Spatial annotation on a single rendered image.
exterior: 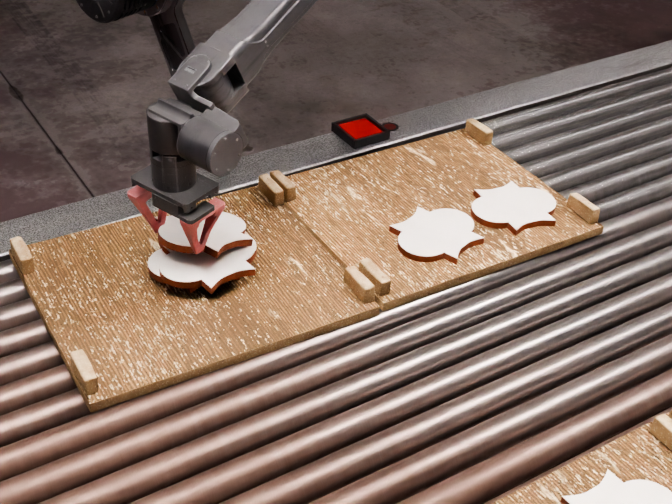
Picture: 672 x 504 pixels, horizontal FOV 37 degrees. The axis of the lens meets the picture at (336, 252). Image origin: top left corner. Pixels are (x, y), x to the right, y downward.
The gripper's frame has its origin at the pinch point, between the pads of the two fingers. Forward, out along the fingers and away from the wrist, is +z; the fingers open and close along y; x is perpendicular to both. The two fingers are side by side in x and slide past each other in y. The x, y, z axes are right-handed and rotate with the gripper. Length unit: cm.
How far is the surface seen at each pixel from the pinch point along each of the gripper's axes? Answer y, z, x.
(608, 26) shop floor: -70, 110, 343
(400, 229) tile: 17.9, 6.3, 28.2
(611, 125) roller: 27, 11, 86
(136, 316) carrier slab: 1.5, 6.6, -10.1
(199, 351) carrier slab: 12.6, 6.5, -9.9
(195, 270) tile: 3.8, 3.3, -1.0
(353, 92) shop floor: -118, 107, 211
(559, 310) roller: 44, 10, 31
